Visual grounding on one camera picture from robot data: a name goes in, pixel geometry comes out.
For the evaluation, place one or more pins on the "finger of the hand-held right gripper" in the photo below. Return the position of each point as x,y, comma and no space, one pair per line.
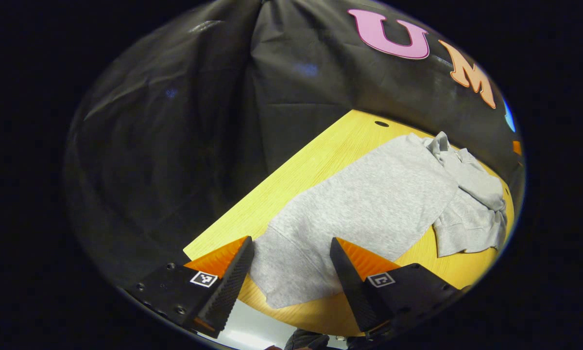
517,148

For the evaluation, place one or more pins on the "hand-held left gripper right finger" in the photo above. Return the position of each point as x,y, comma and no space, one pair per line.
354,291

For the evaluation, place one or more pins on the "grey sweatshirt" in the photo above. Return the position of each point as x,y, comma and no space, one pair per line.
369,204

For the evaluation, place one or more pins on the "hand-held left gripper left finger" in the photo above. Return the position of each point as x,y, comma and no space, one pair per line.
231,291

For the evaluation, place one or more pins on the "black backdrop cloth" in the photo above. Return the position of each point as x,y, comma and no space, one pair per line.
199,121

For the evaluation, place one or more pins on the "dark cloth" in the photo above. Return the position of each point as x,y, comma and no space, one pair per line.
306,340

